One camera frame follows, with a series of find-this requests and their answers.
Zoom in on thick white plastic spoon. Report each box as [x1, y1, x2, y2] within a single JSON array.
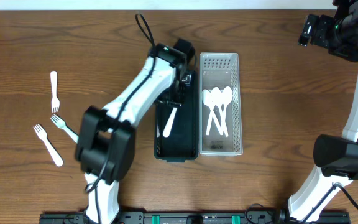
[[163, 107, 177, 138]]

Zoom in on white green-tinted plastic fork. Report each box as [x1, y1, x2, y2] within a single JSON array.
[[50, 114, 78, 143]]

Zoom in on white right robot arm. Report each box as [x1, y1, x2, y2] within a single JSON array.
[[273, 0, 358, 223]]

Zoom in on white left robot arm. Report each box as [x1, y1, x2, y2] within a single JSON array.
[[75, 39, 195, 223]]

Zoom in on clear plastic basket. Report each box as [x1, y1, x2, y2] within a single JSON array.
[[198, 52, 243, 157]]

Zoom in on dark green plastic basket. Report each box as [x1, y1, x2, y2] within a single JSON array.
[[154, 70, 199, 162]]

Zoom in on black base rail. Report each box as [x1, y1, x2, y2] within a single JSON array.
[[39, 208, 351, 224]]

